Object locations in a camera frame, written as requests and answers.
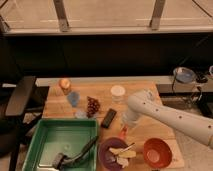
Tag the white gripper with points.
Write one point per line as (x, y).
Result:
(129, 118)

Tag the orange red pepper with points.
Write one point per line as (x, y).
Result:
(123, 133)

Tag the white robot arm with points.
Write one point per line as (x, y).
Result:
(195, 126)

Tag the white lidded clear cup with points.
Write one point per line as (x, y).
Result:
(117, 92)

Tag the blue plastic cup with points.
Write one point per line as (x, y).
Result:
(73, 98)

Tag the black rectangular remote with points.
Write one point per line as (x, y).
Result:
(108, 118)

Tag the metal spoon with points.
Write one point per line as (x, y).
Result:
(127, 148)

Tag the yellow food pieces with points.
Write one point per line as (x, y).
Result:
(123, 158)

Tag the orange red bowl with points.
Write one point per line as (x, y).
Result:
(157, 154)

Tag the bunch of dark grapes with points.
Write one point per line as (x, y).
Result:
(93, 106)

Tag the purple bowl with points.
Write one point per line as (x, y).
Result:
(105, 155)

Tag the green plastic bin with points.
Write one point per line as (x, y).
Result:
(54, 136)

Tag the silver blue bowl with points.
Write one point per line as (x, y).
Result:
(184, 75)

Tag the orange fruit toy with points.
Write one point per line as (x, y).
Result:
(65, 85)

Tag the black dish brush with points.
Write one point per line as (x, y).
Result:
(62, 160)

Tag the black office chair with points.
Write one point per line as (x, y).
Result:
(21, 108)

